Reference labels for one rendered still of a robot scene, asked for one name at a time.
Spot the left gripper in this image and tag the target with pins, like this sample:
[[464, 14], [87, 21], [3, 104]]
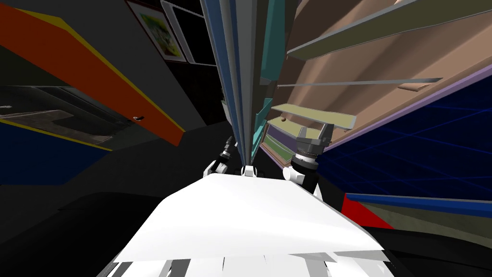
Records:
[[230, 142]]

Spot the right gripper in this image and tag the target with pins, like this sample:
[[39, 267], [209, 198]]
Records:
[[311, 146]]

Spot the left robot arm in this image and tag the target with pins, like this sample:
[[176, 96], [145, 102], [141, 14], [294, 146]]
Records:
[[225, 154]]

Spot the pale yellow drawer front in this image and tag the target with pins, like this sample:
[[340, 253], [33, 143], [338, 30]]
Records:
[[288, 129], [319, 114]]

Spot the green drawer front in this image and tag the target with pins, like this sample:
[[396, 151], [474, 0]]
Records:
[[280, 150]]

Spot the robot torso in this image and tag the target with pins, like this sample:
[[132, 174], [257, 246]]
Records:
[[246, 215]]

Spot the blue door leaf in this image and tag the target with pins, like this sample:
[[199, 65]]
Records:
[[226, 57]]

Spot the brown cupboard with shelves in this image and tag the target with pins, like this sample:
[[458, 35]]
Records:
[[384, 57]]

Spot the teal cupboard door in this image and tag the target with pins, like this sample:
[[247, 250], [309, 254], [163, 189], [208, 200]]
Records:
[[273, 38]]

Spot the white-framed dark window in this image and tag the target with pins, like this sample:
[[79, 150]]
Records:
[[192, 34]]

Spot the framed green yellow picture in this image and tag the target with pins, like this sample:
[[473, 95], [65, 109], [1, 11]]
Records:
[[161, 32]]

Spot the orange door with yellow edge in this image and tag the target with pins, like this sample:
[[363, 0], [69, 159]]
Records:
[[77, 65]]

